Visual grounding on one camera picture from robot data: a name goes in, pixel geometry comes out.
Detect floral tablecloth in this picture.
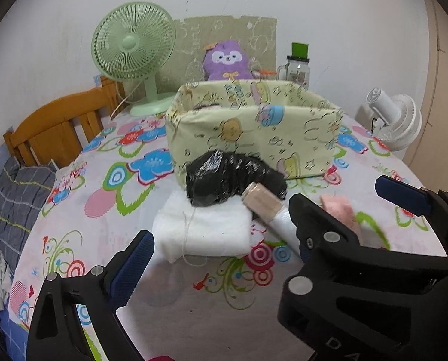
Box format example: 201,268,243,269
9,115,443,360

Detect pink cloth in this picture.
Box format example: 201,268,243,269
320,194,390,251

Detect white standing fan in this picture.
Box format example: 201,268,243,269
356,87,423,152

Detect cartoon paper storage box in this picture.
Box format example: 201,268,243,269
165,79,343,185

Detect grey plaid pillow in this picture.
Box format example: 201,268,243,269
0,157,55,271

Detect purple plush toy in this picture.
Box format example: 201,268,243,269
203,40,253,81

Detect beige door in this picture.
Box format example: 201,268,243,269
404,0,448,191

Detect beige roll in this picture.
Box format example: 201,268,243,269
241,182,300,255

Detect green patterned cardboard sheet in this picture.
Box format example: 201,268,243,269
156,16,277,93

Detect white towel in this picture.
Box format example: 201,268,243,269
151,191,251,263

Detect glass jar green lid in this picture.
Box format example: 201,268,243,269
276,42,310,90

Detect small cup with scissors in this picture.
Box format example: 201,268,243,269
249,59,277,80

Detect green desk fan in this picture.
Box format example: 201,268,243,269
91,2,176,116

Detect black plastic bag bundle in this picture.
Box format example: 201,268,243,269
186,149,287,207

